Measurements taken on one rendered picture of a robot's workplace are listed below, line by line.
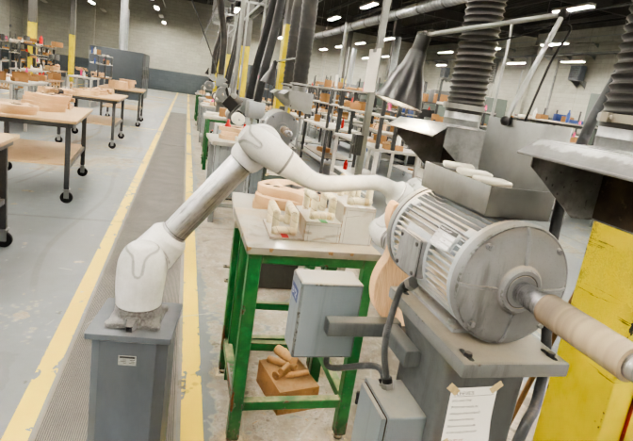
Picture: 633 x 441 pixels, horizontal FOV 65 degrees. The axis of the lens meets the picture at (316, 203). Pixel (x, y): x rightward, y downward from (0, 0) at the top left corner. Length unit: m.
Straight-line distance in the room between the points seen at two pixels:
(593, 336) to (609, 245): 1.23
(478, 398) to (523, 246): 0.35
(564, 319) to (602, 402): 1.26
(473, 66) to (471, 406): 0.82
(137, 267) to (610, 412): 1.74
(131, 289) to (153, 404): 0.42
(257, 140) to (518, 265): 0.98
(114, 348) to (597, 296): 1.73
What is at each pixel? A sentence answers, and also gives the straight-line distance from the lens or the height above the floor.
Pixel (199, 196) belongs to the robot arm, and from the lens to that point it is 1.88.
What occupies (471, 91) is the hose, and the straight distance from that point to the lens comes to 1.38.
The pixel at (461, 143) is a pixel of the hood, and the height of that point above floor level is 1.49.
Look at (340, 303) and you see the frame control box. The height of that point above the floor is 1.07.
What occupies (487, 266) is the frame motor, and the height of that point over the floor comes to 1.29.
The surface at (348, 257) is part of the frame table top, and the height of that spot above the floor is 0.91.
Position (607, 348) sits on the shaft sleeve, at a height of 1.26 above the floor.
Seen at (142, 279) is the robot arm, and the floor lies 0.88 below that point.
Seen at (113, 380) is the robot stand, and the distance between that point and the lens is 1.89.
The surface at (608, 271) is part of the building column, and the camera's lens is 2.10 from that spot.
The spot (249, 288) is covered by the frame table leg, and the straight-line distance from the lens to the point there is 2.05.
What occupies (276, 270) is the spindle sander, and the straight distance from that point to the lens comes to 3.93.
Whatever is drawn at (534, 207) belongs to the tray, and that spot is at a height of 1.40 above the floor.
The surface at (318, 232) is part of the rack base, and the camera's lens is 2.13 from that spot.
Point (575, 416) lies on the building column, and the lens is 2.27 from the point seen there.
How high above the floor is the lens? 1.57
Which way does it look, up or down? 13 degrees down
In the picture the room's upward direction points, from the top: 9 degrees clockwise
